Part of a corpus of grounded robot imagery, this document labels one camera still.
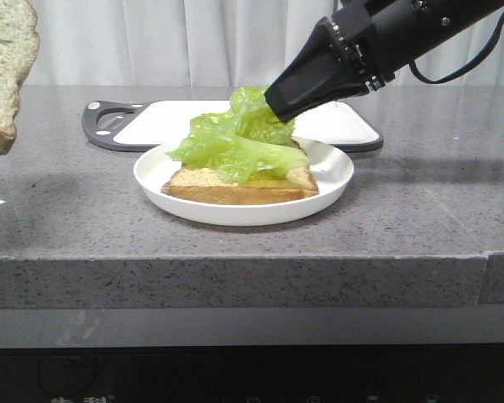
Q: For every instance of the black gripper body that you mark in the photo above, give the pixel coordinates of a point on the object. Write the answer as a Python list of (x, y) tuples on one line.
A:
[(351, 36)]

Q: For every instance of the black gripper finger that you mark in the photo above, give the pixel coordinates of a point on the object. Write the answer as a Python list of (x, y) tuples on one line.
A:
[(304, 86)]

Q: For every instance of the green lettuce leaf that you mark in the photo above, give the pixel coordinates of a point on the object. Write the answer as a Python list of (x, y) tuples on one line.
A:
[(243, 141)]

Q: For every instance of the toasted bread slice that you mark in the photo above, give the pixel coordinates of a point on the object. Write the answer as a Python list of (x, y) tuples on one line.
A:
[(19, 46), (206, 185)]

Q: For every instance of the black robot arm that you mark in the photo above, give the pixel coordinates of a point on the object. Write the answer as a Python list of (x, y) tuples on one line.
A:
[(411, 29)]

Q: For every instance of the white round plate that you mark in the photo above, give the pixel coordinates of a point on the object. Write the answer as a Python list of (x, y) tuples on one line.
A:
[(332, 169)]

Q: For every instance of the white grey cutting board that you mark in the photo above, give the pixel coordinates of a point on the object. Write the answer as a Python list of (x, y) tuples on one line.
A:
[(138, 127)]

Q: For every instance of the white curtain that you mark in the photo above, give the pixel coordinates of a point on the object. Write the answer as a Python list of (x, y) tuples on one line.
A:
[(170, 43)]

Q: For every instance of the black appliance front panel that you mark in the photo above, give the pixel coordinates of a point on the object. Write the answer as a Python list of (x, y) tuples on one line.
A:
[(365, 373)]

